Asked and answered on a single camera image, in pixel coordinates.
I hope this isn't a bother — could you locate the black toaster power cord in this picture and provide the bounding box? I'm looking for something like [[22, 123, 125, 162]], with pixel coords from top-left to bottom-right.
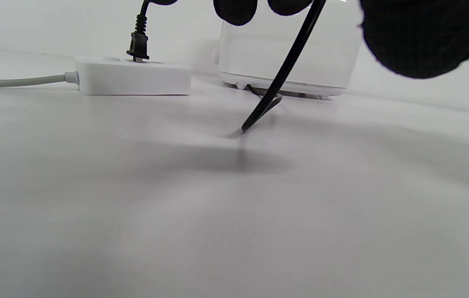
[[126, 0, 327, 134]]

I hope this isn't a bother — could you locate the grey power strip cable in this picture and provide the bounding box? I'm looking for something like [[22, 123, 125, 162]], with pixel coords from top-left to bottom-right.
[[0, 71, 80, 88]]

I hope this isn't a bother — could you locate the person's left hand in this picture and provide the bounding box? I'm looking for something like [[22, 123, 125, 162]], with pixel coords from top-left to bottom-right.
[[148, 0, 469, 79]]

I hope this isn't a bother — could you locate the white toaster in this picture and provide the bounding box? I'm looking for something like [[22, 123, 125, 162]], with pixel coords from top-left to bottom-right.
[[217, 0, 364, 101]]

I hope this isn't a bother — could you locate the white power strip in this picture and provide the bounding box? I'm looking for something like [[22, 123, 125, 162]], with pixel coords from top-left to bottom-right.
[[74, 56, 192, 96]]

